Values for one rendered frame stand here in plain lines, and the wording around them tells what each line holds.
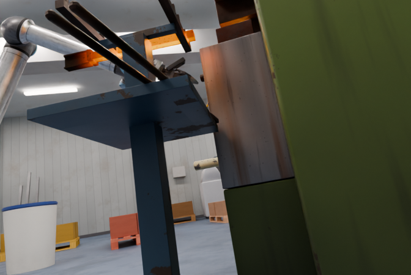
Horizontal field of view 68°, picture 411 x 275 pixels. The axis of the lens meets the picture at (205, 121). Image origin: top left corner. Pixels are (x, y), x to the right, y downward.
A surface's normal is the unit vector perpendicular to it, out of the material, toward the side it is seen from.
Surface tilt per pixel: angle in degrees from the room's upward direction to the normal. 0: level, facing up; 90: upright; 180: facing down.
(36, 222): 94
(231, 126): 90
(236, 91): 90
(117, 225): 90
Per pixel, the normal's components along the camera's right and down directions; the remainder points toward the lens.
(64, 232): 0.30, -0.29
